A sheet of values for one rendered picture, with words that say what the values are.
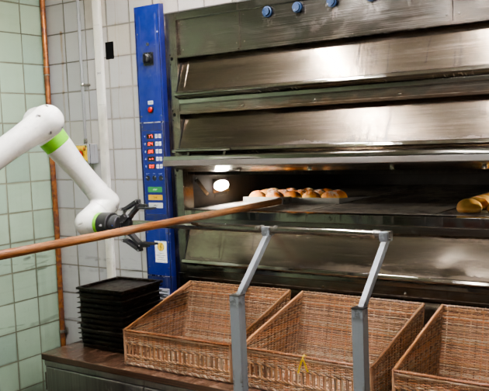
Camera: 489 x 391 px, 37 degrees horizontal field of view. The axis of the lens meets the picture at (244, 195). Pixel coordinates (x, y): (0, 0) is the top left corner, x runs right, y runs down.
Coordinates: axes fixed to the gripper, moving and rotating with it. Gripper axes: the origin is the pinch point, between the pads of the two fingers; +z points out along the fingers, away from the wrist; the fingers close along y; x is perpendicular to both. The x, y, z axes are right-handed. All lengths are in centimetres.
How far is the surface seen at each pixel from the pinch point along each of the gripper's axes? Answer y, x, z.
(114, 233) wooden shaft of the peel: -0.2, 22.2, 1.8
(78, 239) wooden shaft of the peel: -0.3, 39.1, 1.7
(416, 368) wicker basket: 50, -29, 92
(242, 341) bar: 40, -1, 39
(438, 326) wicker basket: 41, -53, 92
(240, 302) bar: 26.2, -0.9, 38.7
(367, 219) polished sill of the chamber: 3, -60, 61
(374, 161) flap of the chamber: -21, -45, 72
